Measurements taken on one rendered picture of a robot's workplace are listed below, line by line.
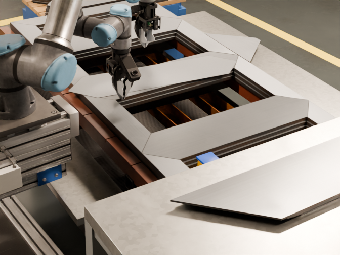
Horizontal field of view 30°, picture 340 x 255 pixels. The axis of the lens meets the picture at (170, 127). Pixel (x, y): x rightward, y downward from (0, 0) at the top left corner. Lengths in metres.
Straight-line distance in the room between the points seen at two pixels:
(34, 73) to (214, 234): 0.70
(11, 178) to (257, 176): 0.72
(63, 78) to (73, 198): 0.52
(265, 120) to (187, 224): 0.89
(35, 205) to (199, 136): 1.30
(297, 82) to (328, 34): 2.50
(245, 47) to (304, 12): 2.72
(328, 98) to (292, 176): 1.11
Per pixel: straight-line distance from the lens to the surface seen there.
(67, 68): 1.83
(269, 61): 3.01
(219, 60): 2.72
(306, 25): 5.44
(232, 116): 2.33
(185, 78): 2.56
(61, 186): 2.25
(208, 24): 3.35
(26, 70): 1.84
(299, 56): 4.88
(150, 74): 2.58
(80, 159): 2.38
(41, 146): 2.06
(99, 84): 2.50
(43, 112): 1.98
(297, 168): 1.72
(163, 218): 1.54
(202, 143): 2.16
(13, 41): 1.89
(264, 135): 2.27
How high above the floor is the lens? 2.05
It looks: 32 degrees down
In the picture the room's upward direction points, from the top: 3 degrees clockwise
